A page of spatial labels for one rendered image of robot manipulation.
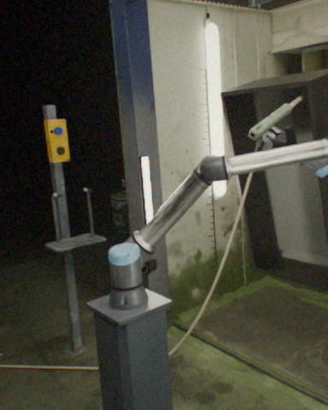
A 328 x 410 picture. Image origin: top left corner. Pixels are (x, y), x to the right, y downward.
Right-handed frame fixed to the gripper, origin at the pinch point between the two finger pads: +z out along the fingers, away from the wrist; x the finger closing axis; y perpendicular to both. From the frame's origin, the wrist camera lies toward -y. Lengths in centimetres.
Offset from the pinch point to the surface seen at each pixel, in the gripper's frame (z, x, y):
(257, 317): -46, -5, 153
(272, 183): -2, 43, 79
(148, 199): 52, -22, 89
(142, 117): 84, 3, 51
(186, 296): 2, -28, 157
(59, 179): 94, -61, 72
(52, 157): 100, -59, 57
